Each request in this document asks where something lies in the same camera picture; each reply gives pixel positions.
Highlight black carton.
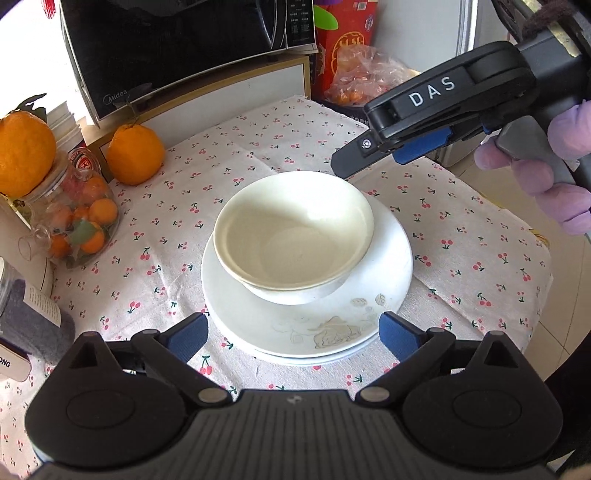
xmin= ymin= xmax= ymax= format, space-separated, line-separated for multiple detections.
xmin=339 ymin=104 xmax=384 ymax=127

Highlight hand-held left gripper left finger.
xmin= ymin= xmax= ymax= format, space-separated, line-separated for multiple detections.
xmin=65 ymin=312 xmax=234 ymax=408

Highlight large orange with leaves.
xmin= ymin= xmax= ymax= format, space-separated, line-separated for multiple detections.
xmin=0 ymin=95 xmax=57 ymax=198

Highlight black microwave oven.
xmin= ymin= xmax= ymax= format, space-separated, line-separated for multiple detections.
xmin=60 ymin=0 xmax=319 ymax=121

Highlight red label packet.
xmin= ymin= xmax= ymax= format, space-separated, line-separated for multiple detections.
xmin=69 ymin=147 xmax=100 ymax=174

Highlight cream air fryer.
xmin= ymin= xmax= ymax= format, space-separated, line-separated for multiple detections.
xmin=0 ymin=191 xmax=55 ymax=384

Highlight red gift box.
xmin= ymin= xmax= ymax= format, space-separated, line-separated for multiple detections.
xmin=316 ymin=0 xmax=379 ymax=100

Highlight plastic jar with dark contents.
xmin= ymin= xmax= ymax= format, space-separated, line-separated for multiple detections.
xmin=0 ymin=256 xmax=77 ymax=365

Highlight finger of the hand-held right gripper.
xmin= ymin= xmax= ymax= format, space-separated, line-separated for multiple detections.
xmin=394 ymin=128 xmax=452 ymax=164
xmin=330 ymin=137 xmax=398 ymax=178

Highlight person's right hand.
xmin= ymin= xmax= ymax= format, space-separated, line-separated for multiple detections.
xmin=475 ymin=104 xmax=591 ymax=236

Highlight pile of small oranges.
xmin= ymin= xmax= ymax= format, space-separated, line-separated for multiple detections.
xmin=46 ymin=178 xmax=120 ymax=259

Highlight cherry print tablecloth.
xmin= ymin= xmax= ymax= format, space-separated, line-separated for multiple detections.
xmin=0 ymin=95 xmax=555 ymax=480

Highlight person's dark clothing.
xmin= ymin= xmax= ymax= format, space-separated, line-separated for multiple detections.
xmin=542 ymin=355 xmax=591 ymax=480

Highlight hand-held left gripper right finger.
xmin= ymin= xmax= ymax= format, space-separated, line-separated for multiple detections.
xmin=355 ymin=311 xmax=525 ymax=408

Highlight plastic bag of oranges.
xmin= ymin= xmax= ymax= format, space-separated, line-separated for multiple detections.
xmin=325 ymin=44 xmax=416 ymax=109

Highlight glass jar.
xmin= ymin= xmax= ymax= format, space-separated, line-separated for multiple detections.
xmin=18 ymin=157 xmax=122 ymax=269

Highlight white floral plate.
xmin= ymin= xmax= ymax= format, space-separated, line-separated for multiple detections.
xmin=202 ymin=203 xmax=413 ymax=361

